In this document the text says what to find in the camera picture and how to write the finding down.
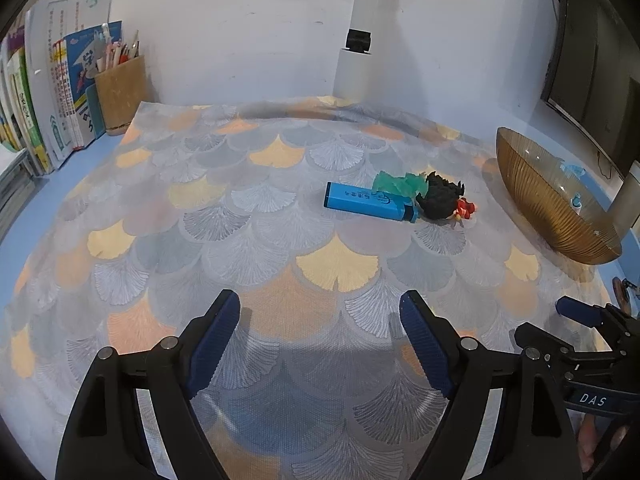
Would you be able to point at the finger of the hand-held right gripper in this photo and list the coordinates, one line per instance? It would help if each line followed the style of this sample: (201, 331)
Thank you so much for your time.
(575, 308)
(545, 337)

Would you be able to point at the small blue white item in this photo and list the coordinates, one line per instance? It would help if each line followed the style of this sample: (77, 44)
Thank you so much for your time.
(576, 202)

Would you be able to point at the black and red toy figure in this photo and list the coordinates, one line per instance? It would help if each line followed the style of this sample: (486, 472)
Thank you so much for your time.
(437, 200)

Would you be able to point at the green toy piece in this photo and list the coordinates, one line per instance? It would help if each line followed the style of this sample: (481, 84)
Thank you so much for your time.
(395, 182)

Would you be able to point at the bunch of pens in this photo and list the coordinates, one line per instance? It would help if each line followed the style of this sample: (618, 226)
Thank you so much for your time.
(112, 57)

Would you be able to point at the amber glass bowl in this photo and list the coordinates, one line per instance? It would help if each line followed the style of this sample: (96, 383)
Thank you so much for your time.
(545, 210)

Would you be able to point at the brown pen holder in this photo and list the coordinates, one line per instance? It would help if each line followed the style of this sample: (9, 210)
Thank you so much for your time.
(120, 95)

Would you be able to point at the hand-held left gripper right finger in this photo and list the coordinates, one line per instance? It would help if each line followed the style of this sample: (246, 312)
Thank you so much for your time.
(425, 345)

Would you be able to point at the row of books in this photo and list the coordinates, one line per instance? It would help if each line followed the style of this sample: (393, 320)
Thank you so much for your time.
(55, 90)

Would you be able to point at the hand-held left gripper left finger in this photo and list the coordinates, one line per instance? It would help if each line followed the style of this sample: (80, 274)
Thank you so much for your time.
(215, 340)

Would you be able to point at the teal bookend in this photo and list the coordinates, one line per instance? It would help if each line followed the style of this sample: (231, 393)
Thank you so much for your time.
(92, 110)

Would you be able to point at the fan-patterned table mat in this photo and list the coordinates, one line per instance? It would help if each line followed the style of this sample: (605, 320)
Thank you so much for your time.
(250, 240)

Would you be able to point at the person's right hand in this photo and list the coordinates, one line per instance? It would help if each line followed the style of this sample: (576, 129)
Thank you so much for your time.
(587, 440)

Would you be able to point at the blue highlighter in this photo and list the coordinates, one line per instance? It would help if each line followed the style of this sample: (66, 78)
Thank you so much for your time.
(360, 200)

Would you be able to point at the brown round object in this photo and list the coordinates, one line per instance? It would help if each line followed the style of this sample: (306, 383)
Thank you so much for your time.
(622, 292)

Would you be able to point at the black monitor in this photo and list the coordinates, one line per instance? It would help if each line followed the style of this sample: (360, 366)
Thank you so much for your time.
(600, 60)

